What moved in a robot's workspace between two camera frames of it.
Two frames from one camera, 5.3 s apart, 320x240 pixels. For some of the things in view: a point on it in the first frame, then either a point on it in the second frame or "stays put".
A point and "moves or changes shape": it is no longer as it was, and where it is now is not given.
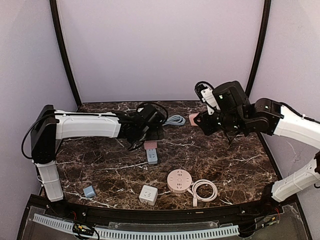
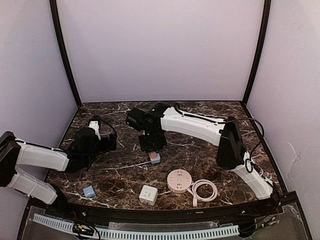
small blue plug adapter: [89, 191] stays put
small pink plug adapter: [191, 117] moves or changes shape
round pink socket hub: [179, 180] stays put
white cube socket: [148, 195] stays put
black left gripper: [155, 132] to [109, 142]
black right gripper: [208, 121] to [152, 144]
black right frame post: [261, 47] stays put
